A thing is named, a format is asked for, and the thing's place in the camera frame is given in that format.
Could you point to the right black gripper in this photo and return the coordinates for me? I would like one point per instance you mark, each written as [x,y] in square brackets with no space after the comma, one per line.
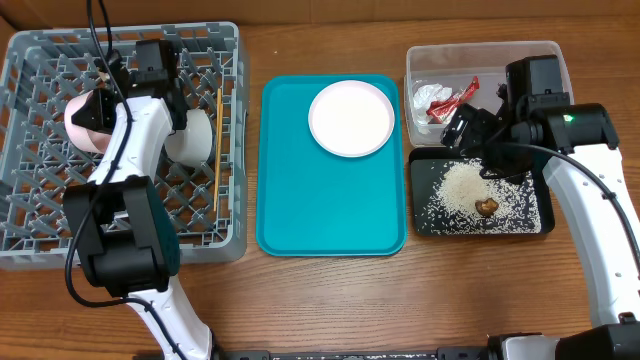
[473,126]

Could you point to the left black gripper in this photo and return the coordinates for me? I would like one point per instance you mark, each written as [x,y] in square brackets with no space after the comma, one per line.
[105,103]

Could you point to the small pink plate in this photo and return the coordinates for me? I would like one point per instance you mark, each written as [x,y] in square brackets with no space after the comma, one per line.
[82,138]

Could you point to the white rice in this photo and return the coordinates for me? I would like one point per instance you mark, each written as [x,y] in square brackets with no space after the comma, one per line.
[450,203]

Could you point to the red snack wrapper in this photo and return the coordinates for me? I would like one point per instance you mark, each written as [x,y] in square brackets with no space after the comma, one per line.
[440,112]

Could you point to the grey-green bowl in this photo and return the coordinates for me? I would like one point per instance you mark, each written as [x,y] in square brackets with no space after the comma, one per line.
[195,144]

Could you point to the wooden chopstick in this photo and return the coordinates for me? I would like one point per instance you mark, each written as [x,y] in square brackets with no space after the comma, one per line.
[217,177]
[219,119]

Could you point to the large white plate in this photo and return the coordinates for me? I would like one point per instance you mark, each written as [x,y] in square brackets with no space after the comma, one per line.
[351,118]

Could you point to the brown food chunk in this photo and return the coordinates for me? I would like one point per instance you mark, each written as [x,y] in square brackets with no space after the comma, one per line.
[487,207]

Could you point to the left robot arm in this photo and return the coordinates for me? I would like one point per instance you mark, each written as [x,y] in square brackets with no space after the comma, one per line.
[122,235]

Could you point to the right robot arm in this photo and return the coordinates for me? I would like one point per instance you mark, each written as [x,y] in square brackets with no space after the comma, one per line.
[576,150]

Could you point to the black waste tray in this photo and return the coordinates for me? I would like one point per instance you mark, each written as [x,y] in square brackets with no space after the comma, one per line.
[420,159]

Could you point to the grey plastic dish rack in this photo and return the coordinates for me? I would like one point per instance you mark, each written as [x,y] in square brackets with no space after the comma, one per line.
[44,69]

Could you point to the clear plastic bin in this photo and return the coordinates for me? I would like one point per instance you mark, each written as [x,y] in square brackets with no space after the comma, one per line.
[455,65]

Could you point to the crumpled white tissue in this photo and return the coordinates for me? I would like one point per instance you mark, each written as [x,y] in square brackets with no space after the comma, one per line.
[424,97]

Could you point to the teal plastic tray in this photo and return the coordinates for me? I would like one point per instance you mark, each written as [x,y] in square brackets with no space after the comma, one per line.
[313,203]

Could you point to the black bar at table edge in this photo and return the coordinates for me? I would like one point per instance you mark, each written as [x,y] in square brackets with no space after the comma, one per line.
[445,353]

